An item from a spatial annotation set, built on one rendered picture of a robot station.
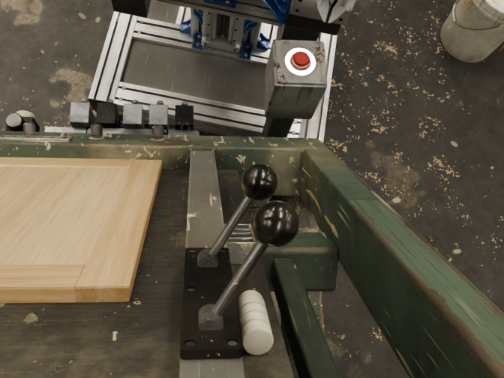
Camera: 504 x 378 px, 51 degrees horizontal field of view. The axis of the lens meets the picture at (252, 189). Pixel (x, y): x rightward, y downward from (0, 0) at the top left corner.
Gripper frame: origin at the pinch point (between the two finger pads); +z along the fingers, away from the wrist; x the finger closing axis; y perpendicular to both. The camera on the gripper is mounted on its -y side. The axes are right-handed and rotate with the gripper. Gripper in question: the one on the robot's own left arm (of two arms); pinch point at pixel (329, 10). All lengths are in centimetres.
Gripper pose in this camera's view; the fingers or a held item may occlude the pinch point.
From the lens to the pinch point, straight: 75.4
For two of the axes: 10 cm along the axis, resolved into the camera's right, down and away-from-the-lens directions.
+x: 9.8, 2.1, 0.4
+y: -1.2, 6.8, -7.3
